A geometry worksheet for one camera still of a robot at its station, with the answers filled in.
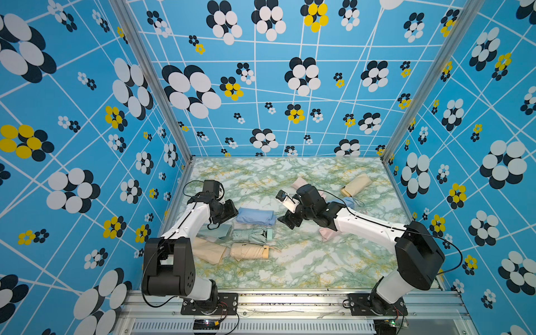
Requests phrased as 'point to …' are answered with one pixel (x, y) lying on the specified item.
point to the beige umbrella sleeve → (209, 251)
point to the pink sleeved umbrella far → (299, 182)
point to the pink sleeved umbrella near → (327, 234)
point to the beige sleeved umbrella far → (356, 185)
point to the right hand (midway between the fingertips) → (287, 207)
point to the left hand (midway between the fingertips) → (237, 211)
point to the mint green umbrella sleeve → (221, 232)
